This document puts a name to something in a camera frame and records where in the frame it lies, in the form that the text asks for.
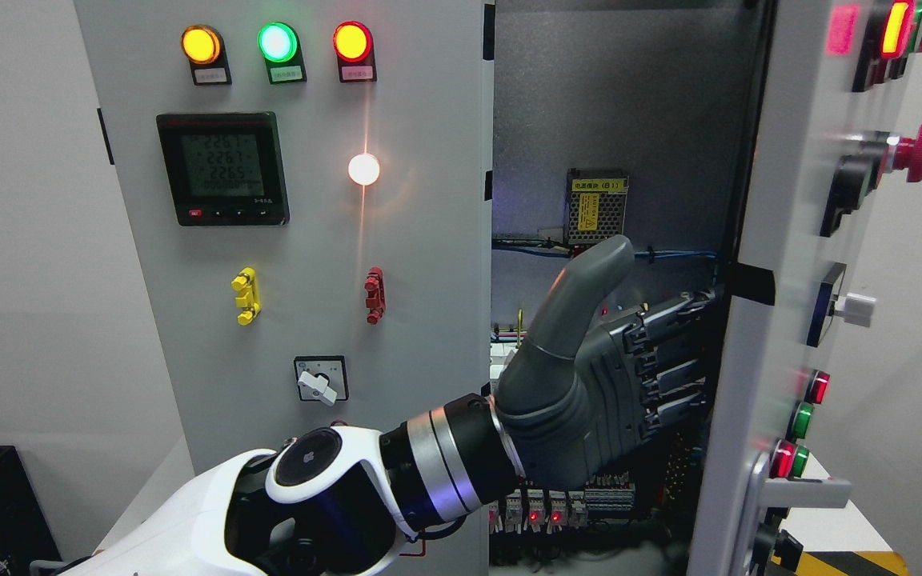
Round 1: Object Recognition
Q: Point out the green indicator light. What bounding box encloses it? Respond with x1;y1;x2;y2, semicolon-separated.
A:
257;22;307;85

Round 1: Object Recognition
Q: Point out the red emergency stop button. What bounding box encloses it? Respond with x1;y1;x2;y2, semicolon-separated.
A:
875;124;922;182

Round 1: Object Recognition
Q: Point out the black digital power meter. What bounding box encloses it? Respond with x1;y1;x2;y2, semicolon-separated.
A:
156;110;290;227

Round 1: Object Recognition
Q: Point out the white selector switch right door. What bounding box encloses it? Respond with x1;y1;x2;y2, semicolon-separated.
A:
806;262;877;349

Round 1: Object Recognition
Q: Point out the yellow terminal connector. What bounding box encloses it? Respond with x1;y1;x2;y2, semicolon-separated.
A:
230;266;261;326

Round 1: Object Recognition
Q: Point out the white rotary selector switch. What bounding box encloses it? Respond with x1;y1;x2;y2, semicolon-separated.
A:
292;356;349;407

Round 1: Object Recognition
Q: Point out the red terminal connector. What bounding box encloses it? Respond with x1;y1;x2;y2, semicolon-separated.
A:
363;266;387;325

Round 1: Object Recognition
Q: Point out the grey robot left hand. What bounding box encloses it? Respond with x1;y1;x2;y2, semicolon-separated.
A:
495;234;722;490

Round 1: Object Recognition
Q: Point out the grey cabinet door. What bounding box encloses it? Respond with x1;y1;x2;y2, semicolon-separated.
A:
74;1;496;575
687;1;922;575

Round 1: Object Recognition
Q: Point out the black relay terminal row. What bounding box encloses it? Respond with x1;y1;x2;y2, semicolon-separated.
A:
487;473;637;536

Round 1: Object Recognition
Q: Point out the silver door handle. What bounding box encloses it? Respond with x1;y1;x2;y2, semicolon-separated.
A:
728;454;852;575

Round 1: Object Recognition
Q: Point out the red indicator light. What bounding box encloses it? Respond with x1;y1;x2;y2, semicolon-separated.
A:
332;21;377;83

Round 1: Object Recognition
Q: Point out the yellow indicator light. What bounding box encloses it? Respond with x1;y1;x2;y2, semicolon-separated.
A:
182;23;233;86

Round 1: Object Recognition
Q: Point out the white glowing indicator light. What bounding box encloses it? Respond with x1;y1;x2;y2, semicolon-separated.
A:
347;153;381;186

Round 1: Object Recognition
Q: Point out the perforated metal power supply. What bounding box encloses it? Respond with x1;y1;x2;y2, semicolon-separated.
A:
563;168;631;246

